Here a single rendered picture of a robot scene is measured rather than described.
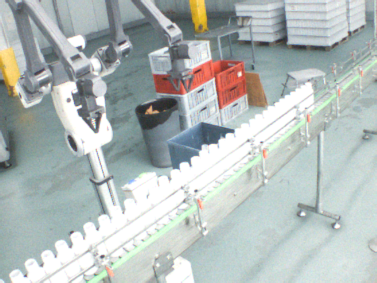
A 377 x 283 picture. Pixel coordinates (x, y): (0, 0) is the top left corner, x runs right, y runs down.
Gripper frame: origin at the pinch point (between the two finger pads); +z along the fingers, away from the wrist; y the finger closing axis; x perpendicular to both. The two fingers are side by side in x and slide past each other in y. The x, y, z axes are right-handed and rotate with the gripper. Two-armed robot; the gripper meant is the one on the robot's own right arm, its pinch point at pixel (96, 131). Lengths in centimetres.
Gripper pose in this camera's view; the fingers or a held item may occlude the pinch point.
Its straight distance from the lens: 137.7
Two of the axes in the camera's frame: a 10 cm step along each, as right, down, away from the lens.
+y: 7.1, 1.8, -6.8
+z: 1.6, 9.0, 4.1
